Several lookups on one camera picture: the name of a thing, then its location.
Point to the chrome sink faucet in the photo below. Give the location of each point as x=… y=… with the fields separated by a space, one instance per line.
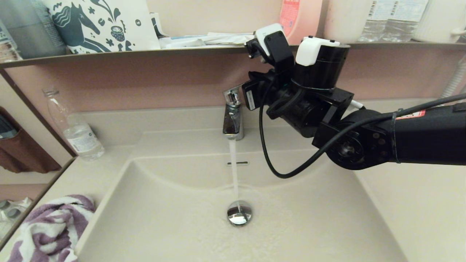
x=233 y=125

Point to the white round plastic container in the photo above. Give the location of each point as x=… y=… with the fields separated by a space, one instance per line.
x=346 y=20

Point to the grey translucent pouch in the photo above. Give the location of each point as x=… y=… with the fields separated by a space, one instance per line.
x=32 y=32

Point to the dark framed side mirror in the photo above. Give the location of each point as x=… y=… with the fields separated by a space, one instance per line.
x=22 y=120

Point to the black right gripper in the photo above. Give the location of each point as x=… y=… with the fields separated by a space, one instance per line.
x=291 y=109

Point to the running water stream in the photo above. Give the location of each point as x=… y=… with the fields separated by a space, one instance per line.
x=235 y=171

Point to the white bag with horse print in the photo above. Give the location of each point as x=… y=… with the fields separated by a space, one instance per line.
x=136 y=34

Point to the pink lotion bottle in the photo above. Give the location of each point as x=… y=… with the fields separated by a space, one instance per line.
x=307 y=22

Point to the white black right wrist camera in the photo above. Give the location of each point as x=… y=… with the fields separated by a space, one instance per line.
x=271 y=36

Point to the white plastic sachet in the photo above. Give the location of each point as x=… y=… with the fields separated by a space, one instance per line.
x=229 y=38
x=182 y=43

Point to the purple white striped towel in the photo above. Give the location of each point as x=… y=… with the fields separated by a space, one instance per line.
x=51 y=229

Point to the clear bottle without cap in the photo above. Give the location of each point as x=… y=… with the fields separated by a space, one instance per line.
x=81 y=140

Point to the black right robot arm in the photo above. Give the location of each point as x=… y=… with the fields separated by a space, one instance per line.
x=429 y=138

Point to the brown wall shelf ledge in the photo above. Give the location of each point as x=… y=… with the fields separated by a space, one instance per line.
x=145 y=54

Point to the printed cardboard packet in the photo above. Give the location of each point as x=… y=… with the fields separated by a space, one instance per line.
x=6 y=49

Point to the white mug on shelf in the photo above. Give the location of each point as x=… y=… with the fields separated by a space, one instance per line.
x=438 y=22

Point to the chrome sink drain stopper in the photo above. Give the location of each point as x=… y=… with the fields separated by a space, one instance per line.
x=239 y=215

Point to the beige ceramic sink basin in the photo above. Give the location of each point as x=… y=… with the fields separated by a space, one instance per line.
x=145 y=218

